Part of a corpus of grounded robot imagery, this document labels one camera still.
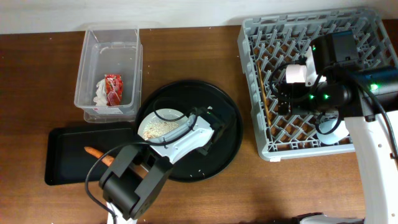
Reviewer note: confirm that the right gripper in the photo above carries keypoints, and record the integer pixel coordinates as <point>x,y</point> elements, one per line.
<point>296,92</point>

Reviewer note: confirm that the wooden chopstick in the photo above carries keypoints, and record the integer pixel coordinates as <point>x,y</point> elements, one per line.
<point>264,97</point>

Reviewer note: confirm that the blue plastic cup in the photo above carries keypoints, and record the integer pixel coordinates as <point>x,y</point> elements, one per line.
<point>338,134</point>

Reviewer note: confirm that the grey plate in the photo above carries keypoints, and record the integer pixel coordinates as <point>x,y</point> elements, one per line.
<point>166,113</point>

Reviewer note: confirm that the rice and nut scraps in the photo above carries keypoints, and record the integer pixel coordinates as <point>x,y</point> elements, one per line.
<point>155,129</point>

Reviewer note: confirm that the orange carrot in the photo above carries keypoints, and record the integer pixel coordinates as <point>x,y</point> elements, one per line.
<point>98,154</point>

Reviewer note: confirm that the red snack wrapper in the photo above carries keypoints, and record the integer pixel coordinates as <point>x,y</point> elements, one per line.
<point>114,89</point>

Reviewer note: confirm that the white tissue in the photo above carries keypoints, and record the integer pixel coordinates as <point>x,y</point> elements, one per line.
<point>101,98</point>

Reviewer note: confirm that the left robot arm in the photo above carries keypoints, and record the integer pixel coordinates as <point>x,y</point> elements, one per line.
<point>128,195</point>

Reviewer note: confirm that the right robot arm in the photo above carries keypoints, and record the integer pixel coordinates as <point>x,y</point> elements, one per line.
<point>331,78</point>

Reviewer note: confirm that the grey dishwasher rack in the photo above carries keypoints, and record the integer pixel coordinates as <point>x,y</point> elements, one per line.
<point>283,38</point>

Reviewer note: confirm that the round black tray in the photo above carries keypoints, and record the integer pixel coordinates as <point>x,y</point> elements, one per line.
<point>186,94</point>

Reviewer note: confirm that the clear plastic storage bin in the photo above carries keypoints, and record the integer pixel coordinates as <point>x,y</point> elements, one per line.
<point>110,50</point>

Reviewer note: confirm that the black rectangular tray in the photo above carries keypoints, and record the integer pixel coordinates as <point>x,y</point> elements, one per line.
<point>67,161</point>

